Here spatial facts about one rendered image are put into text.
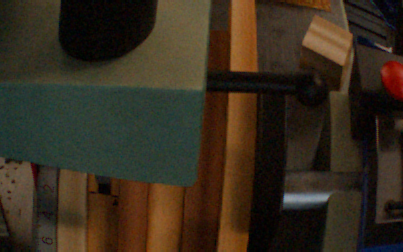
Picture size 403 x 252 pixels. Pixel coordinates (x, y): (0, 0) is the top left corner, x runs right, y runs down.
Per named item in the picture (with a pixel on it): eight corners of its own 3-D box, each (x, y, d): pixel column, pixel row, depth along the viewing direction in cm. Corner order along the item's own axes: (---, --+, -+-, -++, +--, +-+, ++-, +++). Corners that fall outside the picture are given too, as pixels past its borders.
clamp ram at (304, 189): (339, 277, 55) (374, 210, 47) (232, 284, 54) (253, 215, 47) (350, 174, 60) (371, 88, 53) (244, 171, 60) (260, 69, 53)
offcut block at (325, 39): (297, 80, 65) (301, 44, 62) (311, 45, 67) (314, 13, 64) (337, 101, 64) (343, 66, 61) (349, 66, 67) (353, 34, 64)
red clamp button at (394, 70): (415, 106, 50) (417, 96, 49) (382, 100, 50) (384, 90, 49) (409, 71, 52) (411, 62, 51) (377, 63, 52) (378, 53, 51)
